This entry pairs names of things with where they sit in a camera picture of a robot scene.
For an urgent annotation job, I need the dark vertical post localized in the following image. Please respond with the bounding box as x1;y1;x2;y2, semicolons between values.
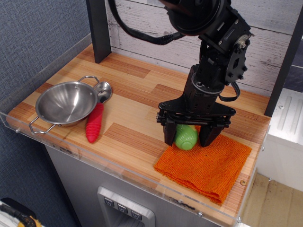
86;0;112;63
264;8;303;117

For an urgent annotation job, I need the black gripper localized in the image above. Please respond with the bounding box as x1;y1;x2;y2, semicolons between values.
157;66;236;147

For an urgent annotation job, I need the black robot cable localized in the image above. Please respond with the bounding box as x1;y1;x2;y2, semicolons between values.
107;0;185;45

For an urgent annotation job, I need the stainless steel bowl with handles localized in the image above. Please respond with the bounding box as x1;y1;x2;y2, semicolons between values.
29;76;100;134

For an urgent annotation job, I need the dark right vertical post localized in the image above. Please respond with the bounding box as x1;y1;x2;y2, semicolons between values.
264;8;303;117

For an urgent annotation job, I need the black yellow object at corner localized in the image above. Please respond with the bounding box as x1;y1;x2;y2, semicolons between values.
0;198;43;227

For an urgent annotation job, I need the orange folded towel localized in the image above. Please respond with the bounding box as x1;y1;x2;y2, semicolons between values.
154;135;252;205

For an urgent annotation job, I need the green yellow toy corn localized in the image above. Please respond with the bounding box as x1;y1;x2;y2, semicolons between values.
174;124;198;150

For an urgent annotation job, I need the white ridged appliance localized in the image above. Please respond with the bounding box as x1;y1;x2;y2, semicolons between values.
257;88;303;191

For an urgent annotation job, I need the red handled metal spoon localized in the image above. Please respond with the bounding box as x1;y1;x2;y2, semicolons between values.
85;81;112;143

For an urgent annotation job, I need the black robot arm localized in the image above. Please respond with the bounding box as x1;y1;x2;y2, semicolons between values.
157;0;251;147

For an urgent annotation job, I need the silver dispenser panel with buttons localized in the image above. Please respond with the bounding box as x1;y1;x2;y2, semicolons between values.
97;186;156;227

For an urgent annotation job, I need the dark left vertical post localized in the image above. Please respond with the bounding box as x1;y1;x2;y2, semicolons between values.
86;0;112;63

